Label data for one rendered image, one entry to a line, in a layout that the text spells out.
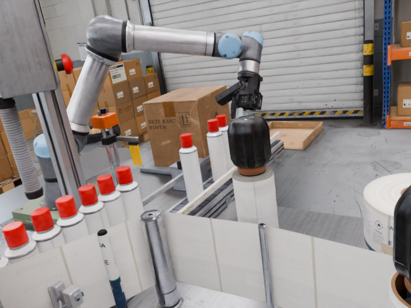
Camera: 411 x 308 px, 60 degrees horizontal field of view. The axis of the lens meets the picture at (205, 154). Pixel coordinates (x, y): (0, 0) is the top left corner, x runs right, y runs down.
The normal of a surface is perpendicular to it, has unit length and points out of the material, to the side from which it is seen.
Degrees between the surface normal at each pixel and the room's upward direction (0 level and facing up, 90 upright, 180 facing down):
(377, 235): 90
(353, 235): 0
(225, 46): 92
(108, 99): 90
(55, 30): 90
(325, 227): 0
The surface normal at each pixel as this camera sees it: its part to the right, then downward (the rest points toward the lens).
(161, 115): -0.42, 0.35
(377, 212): -0.96, 0.21
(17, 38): 0.39, 0.24
